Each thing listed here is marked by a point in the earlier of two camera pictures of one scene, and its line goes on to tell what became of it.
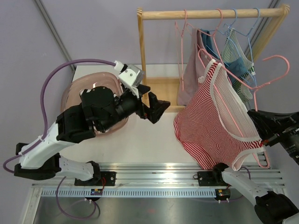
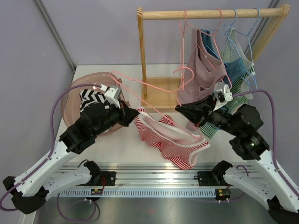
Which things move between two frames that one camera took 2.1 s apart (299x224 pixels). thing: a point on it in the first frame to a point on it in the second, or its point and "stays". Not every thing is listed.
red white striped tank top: [214, 129] to [177, 146]
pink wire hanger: [285, 69] to [112, 74]
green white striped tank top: [232, 49] stays
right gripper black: [265, 121] to [199, 112]
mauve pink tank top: [195, 59] stays
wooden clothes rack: [167, 88] stays
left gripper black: [156, 107] to [127, 114]
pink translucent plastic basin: [71, 97] stays
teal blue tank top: [235, 67] stays
